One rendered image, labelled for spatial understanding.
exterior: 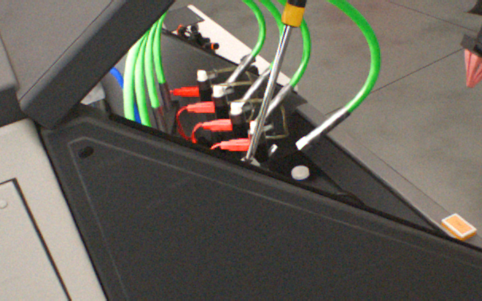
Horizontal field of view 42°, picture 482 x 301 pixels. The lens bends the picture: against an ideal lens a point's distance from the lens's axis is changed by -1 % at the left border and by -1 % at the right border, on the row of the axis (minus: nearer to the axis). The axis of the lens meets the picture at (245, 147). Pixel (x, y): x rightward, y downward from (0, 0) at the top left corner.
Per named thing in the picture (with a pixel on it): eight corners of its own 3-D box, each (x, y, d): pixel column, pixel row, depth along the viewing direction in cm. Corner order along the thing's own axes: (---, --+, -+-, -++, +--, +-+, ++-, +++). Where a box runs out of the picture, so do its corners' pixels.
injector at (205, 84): (239, 160, 135) (221, 74, 123) (218, 169, 134) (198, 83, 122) (233, 154, 137) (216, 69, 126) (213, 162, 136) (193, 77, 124)
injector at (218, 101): (255, 178, 129) (238, 90, 117) (233, 188, 127) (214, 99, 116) (249, 172, 131) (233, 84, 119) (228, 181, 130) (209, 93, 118)
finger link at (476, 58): (462, 89, 131) (481, 48, 127) (444, 76, 137) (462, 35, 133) (487, 93, 133) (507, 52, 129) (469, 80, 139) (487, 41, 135)
